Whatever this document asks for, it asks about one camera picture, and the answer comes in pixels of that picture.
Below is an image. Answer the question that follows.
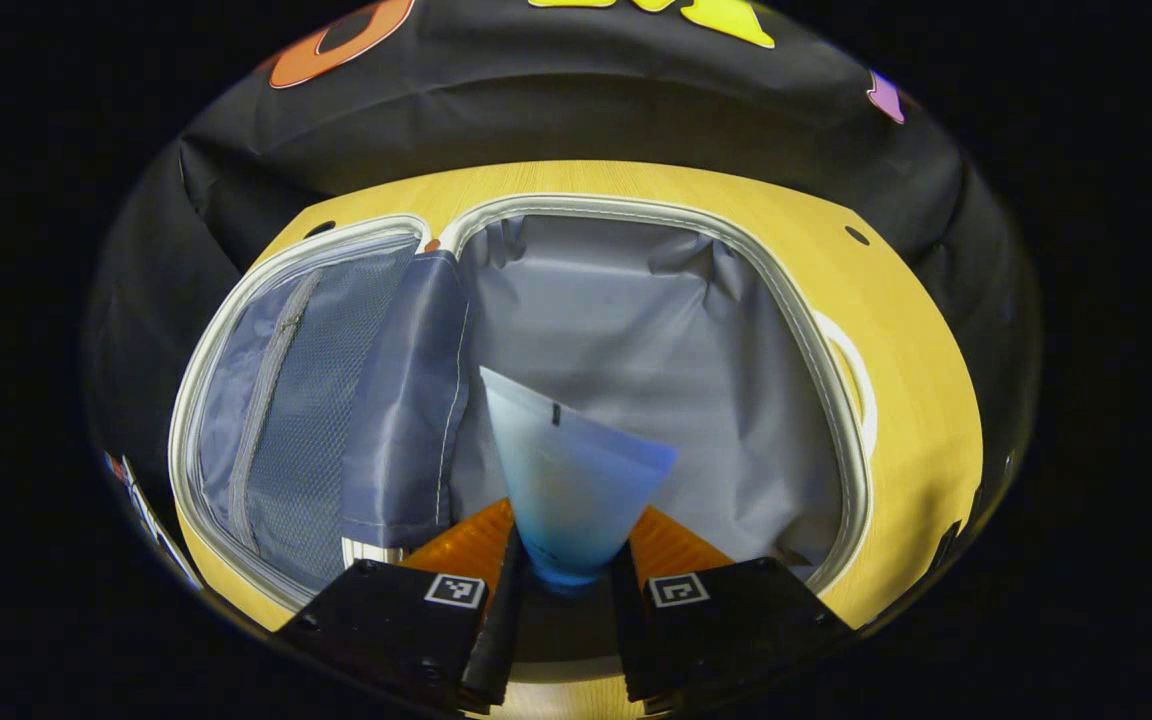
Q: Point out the blue skin care tube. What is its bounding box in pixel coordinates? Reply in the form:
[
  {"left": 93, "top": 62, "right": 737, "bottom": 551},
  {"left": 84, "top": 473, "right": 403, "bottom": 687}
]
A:
[{"left": 481, "top": 367, "right": 679, "bottom": 591}]

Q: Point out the white and red object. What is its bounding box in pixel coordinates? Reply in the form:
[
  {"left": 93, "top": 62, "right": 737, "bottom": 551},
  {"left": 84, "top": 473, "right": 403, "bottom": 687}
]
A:
[{"left": 104, "top": 452, "right": 202, "bottom": 591}]

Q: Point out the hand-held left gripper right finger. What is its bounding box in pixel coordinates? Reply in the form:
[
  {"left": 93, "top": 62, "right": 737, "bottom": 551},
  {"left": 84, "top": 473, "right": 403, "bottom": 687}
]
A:
[{"left": 608, "top": 504, "right": 857, "bottom": 716}]

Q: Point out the black backdrop cloth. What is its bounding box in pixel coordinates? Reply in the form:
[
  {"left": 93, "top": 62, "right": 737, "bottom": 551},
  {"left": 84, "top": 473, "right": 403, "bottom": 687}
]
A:
[{"left": 86, "top": 0, "right": 1042, "bottom": 561}]

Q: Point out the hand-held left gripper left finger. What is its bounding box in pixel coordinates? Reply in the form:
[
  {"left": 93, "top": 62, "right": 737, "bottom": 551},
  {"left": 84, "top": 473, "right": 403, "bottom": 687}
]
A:
[{"left": 274, "top": 497, "right": 529, "bottom": 716}]

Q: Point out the white suitcase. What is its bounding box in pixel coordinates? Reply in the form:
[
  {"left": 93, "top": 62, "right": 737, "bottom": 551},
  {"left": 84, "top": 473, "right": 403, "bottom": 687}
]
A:
[{"left": 168, "top": 193, "right": 879, "bottom": 613}]

